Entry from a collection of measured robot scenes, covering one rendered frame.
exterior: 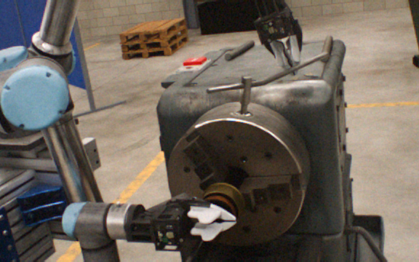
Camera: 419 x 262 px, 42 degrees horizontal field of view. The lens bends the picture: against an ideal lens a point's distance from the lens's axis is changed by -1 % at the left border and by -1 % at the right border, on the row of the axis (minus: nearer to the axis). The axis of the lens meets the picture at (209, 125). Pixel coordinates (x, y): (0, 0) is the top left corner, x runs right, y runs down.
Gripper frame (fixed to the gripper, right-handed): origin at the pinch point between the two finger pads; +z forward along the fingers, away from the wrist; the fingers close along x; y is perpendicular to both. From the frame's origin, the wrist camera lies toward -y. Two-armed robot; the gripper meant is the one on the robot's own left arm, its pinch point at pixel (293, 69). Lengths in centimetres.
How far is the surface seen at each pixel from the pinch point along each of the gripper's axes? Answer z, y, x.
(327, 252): 47.7, 1.8, -6.0
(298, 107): 8.8, 1.2, -1.4
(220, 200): 15.1, 30.7, -15.5
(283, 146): 12.0, 16.9, -3.6
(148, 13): -15, -984, -472
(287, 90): 4.8, -1.2, -3.2
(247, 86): -1.9, 13.3, -7.7
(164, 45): 38, -683, -331
